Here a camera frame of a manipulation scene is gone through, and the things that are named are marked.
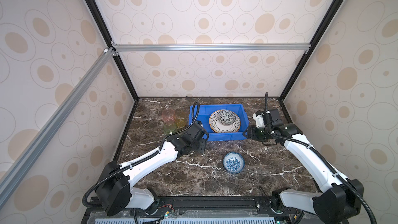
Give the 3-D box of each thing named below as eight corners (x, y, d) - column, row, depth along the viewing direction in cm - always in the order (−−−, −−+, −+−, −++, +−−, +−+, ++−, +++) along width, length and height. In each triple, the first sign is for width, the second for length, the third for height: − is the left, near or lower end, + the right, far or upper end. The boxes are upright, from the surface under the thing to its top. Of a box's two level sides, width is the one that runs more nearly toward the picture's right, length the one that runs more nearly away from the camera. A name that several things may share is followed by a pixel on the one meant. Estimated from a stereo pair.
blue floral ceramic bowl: (223, 173, 86) (225, 169, 81) (222, 156, 92) (223, 151, 87) (243, 173, 86) (246, 169, 81) (240, 156, 92) (242, 151, 87)
